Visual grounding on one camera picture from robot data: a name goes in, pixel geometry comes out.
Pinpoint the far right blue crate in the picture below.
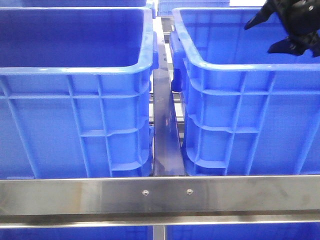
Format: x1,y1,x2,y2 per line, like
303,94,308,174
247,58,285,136
157,0,230,17

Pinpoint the far left blue crate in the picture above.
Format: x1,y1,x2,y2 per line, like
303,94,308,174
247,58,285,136
0,0,156,19

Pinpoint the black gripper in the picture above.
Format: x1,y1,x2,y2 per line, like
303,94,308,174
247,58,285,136
244,0,320,58

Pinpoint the steel centre divider bar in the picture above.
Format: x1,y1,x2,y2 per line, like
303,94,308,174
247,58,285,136
152,37,186,177

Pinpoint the right blue plastic crate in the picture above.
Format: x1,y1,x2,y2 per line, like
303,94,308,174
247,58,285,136
170,7,320,176

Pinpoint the left blue plastic crate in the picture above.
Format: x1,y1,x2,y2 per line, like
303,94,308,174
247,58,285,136
0,7,159,180

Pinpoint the lower right blue crate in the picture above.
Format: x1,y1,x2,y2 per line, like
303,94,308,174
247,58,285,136
167,223,320,240

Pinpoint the lower left blue crate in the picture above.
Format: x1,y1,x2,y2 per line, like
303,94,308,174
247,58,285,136
0,226,153,240

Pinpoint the stainless steel front rail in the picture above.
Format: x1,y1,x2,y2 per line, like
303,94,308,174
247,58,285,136
0,175,320,228

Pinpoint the blue plastic crate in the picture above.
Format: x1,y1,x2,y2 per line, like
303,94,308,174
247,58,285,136
0,7,159,180
170,7,320,176

